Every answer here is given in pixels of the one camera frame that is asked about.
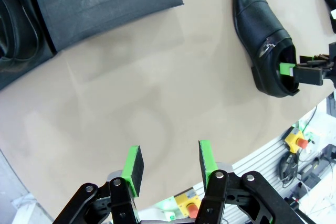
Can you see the aluminium table frame rail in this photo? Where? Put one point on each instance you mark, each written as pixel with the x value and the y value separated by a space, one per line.
pixel 249 163

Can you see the yellow emergency stop button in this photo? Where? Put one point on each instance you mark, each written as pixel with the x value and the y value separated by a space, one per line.
pixel 189 203
pixel 296 140

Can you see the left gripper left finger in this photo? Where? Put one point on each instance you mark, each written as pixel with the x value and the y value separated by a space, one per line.
pixel 120 200

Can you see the black metal shoe stand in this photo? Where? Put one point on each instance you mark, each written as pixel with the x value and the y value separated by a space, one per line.
pixel 23 73
pixel 105 3

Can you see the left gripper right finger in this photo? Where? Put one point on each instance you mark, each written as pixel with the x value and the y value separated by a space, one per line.
pixel 218 190

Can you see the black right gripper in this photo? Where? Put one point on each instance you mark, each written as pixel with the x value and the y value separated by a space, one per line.
pixel 333 61

